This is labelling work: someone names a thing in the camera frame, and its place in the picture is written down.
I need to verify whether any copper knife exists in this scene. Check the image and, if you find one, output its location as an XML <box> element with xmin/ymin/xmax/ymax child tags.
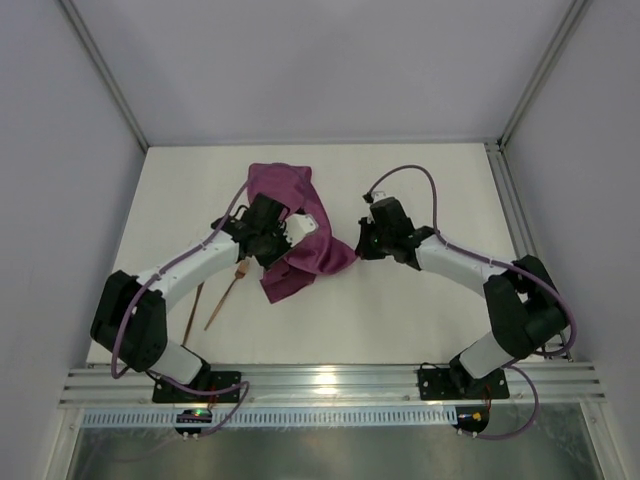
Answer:
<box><xmin>182</xmin><ymin>282</ymin><xmax>204</xmax><ymax>347</ymax></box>

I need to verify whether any right aluminium corner post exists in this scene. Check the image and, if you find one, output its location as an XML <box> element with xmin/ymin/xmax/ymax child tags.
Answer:
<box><xmin>497</xmin><ymin>0</ymin><xmax>592</xmax><ymax>150</ymax></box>

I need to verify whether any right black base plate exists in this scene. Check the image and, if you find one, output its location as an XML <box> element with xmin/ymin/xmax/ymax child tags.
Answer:
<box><xmin>416</xmin><ymin>365</ymin><xmax>510</xmax><ymax>401</ymax></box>

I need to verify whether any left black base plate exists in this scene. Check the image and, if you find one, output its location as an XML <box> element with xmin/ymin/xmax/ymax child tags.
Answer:
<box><xmin>152</xmin><ymin>370</ymin><xmax>242</xmax><ymax>405</ymax></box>

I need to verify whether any left aluminium corner post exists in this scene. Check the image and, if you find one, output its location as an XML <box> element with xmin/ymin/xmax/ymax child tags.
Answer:
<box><xmin>55</xmin><ymin>0</ymin><xmax>150</xmax><ymax>153</ymax></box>

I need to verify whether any right black controller board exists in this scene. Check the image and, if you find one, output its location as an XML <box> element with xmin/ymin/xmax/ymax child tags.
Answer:
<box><xmin>453</xmin><ymin>407</ymin><xmax>490</xmax><ymax>435</ymax></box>

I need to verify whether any slotted grey cable duct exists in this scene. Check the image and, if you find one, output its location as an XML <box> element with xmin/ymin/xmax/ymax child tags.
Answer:
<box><xmin>81</xmin><ymin>405</ymin><xmax>456</xmax><ymax>429</ymax></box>

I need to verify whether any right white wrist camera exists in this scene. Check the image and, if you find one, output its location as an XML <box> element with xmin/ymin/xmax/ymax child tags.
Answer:
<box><xmin>363</xmin><ymin>190</ymin><xmax>387</xmax><ymax>204</ymax></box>

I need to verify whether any left black controller board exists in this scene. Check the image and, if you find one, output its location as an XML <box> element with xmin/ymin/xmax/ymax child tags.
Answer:
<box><xmin>174</xmin><ymin>408</ymin><xmax>213</xmax><ymax>437</ymax></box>

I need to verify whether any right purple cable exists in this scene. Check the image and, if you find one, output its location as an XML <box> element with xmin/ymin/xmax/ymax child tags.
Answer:
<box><xmin>363</xmin><ymin>163</ymin><xmax>579</xmax><ymax>359</ymax></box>

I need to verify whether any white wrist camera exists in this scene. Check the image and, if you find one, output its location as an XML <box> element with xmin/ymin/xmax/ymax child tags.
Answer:
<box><xmin>363</xmin><ymin>190</ymin><xmax>387</xmax><ymax>204</ymax></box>
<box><xmin>285</xmin><ymin>214</ymin><xmax>319</xmax><ymax>248</ymax></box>

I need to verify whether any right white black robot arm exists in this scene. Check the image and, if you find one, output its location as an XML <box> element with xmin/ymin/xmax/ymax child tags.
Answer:
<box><xmin>356</xmin><ymin>192</ymin><xmax>570</xmax><ymax>399</ymax></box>

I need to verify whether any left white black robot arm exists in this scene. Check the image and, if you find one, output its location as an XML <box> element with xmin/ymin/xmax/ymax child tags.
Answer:
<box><xmin>90</xmin><ymin>194</ymin><xmax>318</xmax><ymax>397</ymax></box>

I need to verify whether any purple cloth napkin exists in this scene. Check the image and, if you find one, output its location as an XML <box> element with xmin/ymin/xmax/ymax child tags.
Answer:
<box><xmin>247</xmin><ymin>162</ymin><xmax>357</xmax><ymax>305</ymax></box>

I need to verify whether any purple cable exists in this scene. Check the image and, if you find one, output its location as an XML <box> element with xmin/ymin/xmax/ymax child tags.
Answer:
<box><xmin>363</xmin><ymin>163</ymin><xmax>579</xmax><ymax>359</ymax></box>
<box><xmin>110</xmin><ymin>177</ymin><xmax>256</xmax><ymax>380</ymax></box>

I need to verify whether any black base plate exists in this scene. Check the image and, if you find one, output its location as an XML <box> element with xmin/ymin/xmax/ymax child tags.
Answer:
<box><xmin>152</xmin><ymin>370</ymin><xmax>242</xmax><ymax>405</ymax></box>
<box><xmin>416</xmin><ymin>365</ymin><xmax>510</xmax><ymax>401</ymax></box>

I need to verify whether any copper fork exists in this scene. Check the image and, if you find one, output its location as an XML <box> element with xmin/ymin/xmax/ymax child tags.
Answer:
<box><xmin>204</xmin><ymin>259</ymin><xmax>250</xmax><ymax>331</ymax></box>

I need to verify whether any black controller board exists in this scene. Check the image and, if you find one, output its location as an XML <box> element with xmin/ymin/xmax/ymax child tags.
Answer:
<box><xmin>174</xmin><ymin>408</ymin><xmax>213</xmax><ymax>437</ymax></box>
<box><xmin>453</xmin><ymin>407</ymin><xmax>490</xmax><ymax>435</ymax></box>

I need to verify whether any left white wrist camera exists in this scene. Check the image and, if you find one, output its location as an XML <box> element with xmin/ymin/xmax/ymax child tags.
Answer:
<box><xmin>285</xmin><ymin>214</ymin><xmax>319</xmax><ymax>248</ymax></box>

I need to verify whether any right aluminium side rail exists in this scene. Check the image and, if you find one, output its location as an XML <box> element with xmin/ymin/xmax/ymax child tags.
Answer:
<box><xmin>484</xmin><ymin>140</ymin><xmax>573</xmax><ymax>362</ymax></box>

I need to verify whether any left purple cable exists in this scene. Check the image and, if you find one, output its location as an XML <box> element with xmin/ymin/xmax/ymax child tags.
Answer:
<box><xmin>110</xmin><ymin>177</ymin><xmax>256</xmax><ymax>380</ymax></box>

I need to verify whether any aluminium corner post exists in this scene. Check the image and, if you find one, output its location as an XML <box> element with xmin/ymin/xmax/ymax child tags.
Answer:
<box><xmin>55</xmin><ymin>0</ymin><xmax>150</xmax><ymax>153</ymax></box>
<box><xmin>497</xmin><ymin>0</ymin><xmax>592</xmax><ymax>150</ymax></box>

